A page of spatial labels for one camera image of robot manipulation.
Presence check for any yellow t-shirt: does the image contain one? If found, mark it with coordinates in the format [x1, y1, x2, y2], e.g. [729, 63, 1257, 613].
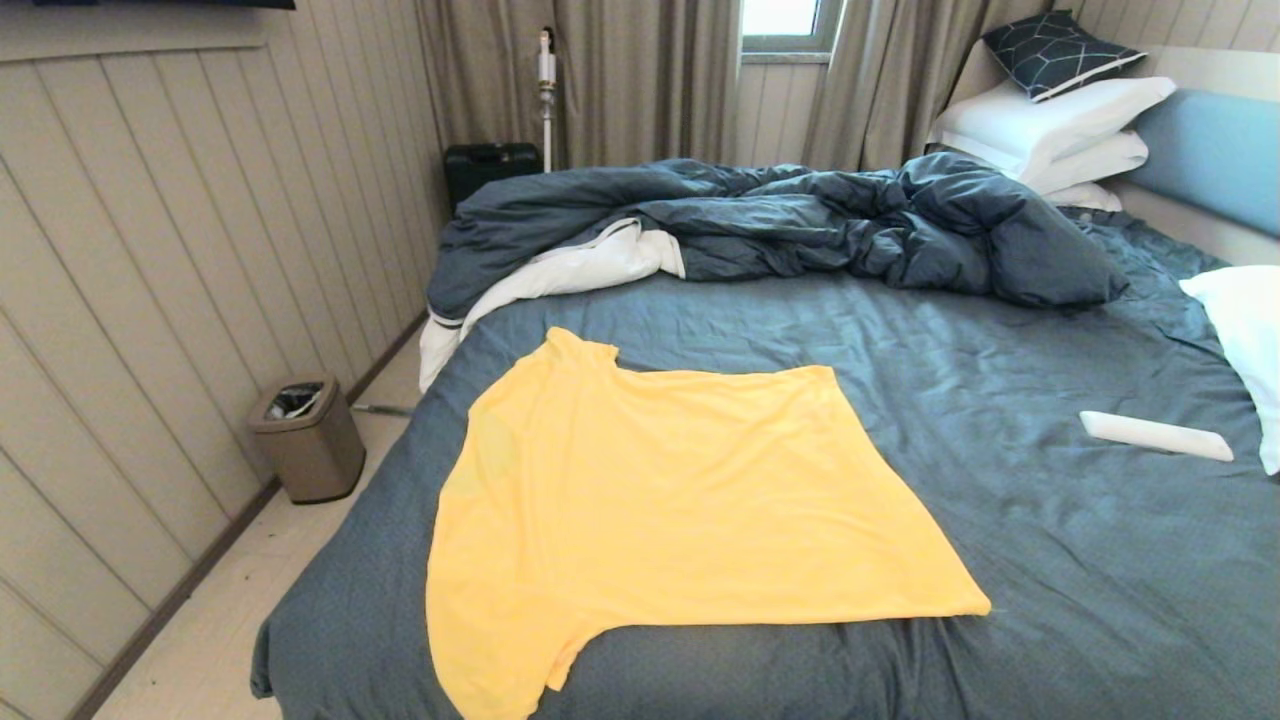
[425, 326, 993, 720]

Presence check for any white quilt with dark stripe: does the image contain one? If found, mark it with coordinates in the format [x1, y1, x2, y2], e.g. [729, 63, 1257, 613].
[418, 217, 687, 393]

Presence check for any dark blue duvet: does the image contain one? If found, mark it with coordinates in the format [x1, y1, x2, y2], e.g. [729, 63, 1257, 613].
[427, 150, 1131, 321]

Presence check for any black hard case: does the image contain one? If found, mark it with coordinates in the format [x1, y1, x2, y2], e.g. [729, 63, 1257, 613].
[444, 142, 543, 216]

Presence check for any grey-beige curtain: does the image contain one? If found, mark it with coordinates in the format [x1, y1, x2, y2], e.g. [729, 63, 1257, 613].
[415, 0, 743, 171]
[803, 0, 1056, 173]

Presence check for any white stick vacuum cleaner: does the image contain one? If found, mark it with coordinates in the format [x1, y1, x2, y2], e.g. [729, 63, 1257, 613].
[536, 27, 559, 173]

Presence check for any bronze trash bin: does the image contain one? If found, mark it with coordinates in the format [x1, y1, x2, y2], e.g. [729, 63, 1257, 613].
[248, 374, 367, 505]

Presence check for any white pillow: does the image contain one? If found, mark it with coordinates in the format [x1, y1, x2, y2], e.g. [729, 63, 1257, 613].
[1045, 182, 1124, 213]
[1020, 130, 1151, 196]
[1178, 265, 1280, 476]
[930, 76, 1178, 181]

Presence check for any flat white remote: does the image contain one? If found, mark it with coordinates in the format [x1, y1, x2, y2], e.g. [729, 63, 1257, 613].
[1079, 410, 1235, 463]

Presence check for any dark patterned cushion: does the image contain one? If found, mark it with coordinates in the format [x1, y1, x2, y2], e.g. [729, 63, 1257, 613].
[980, 10, 1148, 103]

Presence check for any blue headboard cushion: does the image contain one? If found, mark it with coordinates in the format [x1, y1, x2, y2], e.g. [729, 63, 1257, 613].
[1130, 88, 1280, 239]

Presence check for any beige bed headboard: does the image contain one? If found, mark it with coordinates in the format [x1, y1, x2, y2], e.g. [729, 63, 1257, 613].
[945, 40, 1280, 266]

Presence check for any window with grey frame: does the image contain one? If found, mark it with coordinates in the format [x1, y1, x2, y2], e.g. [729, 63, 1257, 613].
[740, 0, 846, 56]

